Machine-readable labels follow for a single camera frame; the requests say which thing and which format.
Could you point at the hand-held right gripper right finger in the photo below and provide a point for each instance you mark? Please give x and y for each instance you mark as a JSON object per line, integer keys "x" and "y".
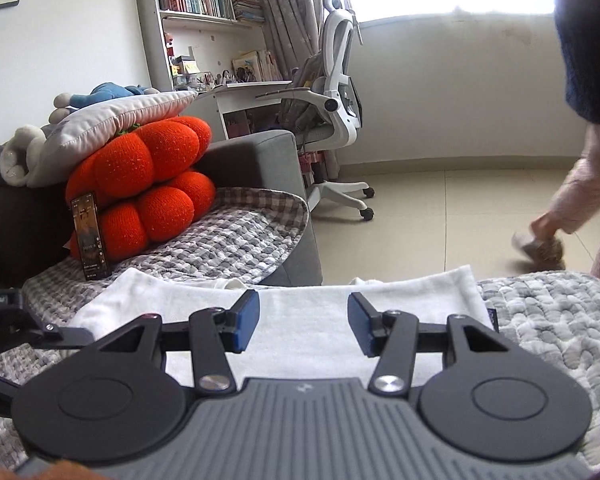
{"x": 360, "y": 325}

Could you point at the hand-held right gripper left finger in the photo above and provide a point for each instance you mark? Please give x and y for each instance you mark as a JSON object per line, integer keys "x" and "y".
{"x": 245, "y": 320}

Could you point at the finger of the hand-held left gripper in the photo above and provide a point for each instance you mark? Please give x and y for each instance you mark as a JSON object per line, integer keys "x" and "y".
{"x": 65, "y": 338}

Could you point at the white T-shirt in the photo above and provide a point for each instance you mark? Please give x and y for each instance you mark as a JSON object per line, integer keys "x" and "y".
{"x": 305, "y": 320}

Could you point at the smartphone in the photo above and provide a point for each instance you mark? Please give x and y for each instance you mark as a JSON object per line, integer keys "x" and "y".
{"x": 91, "y": 235}

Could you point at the grey sofa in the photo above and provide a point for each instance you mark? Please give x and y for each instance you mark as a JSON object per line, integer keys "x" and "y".
{"x": 260, "y": 165}

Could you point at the red patterned storage box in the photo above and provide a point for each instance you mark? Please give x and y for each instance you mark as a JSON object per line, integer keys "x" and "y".
{"x": 312, "y": 167}

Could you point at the grey plush toy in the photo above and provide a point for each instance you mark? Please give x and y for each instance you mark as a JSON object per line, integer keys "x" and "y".
{"x": 22, "y": 155}

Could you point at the grey checked quilted blanket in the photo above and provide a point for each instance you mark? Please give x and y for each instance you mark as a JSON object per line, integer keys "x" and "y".
{"x": 555, "y": 330}

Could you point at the white office chair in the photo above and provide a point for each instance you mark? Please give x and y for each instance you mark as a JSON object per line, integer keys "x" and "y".
{"x": 337, "y": 110}

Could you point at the white pillow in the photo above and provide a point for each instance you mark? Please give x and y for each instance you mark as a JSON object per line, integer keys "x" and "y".
{"x": 110, "y": 125}

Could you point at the white desk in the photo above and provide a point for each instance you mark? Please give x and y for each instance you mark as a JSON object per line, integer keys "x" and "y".
{"x": 235, "y": 97}

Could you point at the blue plush toy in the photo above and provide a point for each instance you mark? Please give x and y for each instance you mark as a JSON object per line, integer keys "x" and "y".
{"x": 122, "y": 94}

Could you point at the white bookshelf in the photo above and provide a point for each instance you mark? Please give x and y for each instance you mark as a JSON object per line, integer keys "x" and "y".
{"x": 200, "y": 35}

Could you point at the grey patterned curtain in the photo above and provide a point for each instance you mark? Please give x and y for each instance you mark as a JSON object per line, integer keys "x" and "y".
{"x": 290, "y": 15}

